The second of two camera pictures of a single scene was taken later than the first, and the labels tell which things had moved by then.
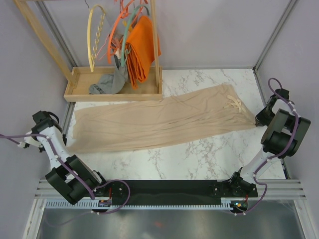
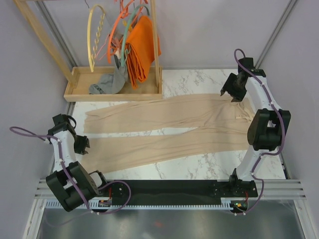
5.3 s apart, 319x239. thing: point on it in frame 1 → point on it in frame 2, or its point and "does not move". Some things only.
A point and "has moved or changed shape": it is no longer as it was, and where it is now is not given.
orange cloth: [139, 50] does not move
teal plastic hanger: [133, 10] does not move
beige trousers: [204, 112] has moved or changed shape
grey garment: [110, 83] does not move
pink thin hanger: [99, 50] does not move
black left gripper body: [64, 139] → [79, 144]
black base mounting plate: [142, 190] does not move
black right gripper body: [265, 117] → [235, 89]
